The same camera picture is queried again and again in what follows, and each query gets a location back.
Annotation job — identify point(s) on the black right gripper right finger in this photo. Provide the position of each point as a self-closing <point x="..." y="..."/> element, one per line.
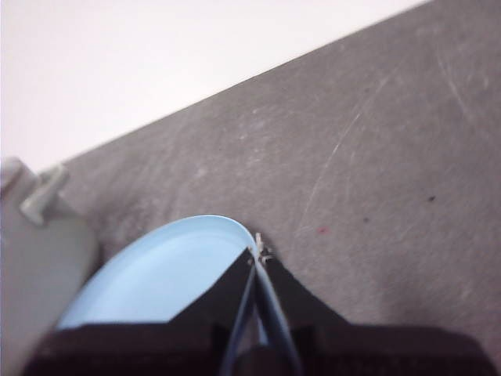
<point x="352" y="352"/>

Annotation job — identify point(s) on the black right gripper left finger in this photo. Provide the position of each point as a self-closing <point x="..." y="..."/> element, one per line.
<point x="148" y="348"/>

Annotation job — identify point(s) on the light blue round plate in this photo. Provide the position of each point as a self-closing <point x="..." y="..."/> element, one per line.
<point x="156" y="274"/>

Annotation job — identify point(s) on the pale green electric steamer pot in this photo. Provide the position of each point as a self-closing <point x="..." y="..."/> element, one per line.
<point x="31" y="254"/>

